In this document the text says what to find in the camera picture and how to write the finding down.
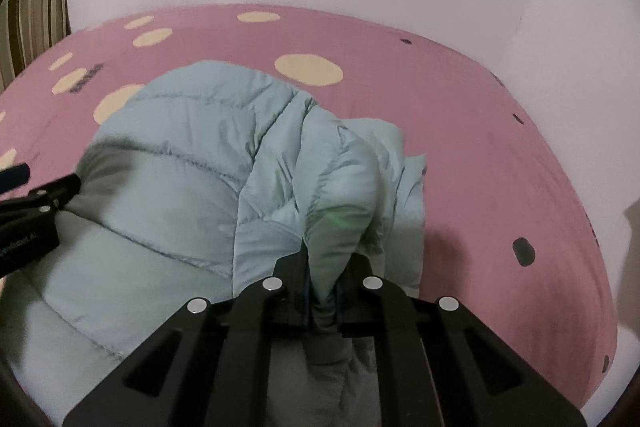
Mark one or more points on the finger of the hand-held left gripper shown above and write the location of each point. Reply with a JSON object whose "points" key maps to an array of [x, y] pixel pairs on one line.
{"points": [[50, 194], [12, 177]]}

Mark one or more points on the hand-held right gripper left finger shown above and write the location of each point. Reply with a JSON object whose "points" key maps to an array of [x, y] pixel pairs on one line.
{"points": [[295, 292]]}

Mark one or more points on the light green puffer jacket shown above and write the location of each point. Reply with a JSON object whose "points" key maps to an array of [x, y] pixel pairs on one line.
{"points": [[210, 187]]}

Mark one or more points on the pink spotted bed sheet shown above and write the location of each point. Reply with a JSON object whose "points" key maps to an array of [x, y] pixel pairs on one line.
{"points": [[475, 147]]}

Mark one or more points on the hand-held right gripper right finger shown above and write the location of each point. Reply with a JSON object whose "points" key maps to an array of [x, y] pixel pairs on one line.
{"points": [[350, 294]]}

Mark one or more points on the striped curtain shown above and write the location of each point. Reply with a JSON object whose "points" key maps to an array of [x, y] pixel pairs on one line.
{"points": [[35, 17]]}

